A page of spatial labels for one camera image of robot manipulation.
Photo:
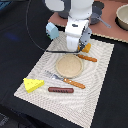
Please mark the orange-handled toy knife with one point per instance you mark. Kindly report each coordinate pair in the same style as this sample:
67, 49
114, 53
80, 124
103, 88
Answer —
87, 58

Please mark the orange-handled toy fork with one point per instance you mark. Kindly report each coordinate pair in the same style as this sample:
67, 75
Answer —
68, 81

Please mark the beige bowl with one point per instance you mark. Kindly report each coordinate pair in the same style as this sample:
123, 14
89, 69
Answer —
122, 15

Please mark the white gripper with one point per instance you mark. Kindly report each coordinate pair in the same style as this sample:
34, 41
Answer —
77, 34

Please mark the yellow toy cheese wedge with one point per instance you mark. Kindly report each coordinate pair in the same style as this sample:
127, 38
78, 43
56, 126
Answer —
32, 84

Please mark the beige woven placemat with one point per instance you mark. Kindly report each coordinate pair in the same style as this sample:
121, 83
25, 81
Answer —
68, 84

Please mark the round wooden plate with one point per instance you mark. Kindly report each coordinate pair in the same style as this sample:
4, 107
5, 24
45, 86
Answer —
69, 66

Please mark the light blue milk carton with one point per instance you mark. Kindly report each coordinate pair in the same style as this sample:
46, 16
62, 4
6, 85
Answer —
52, 31

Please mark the grey frying pan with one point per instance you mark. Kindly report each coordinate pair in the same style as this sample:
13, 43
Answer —
96, 16

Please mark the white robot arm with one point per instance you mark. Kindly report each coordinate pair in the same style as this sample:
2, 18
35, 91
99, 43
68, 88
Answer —
75, 17

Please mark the red-brown toy sausage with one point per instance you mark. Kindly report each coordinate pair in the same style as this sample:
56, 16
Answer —
60, 90

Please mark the orange toy bread loaf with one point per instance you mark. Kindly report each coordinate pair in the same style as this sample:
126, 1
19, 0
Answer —
86, 48

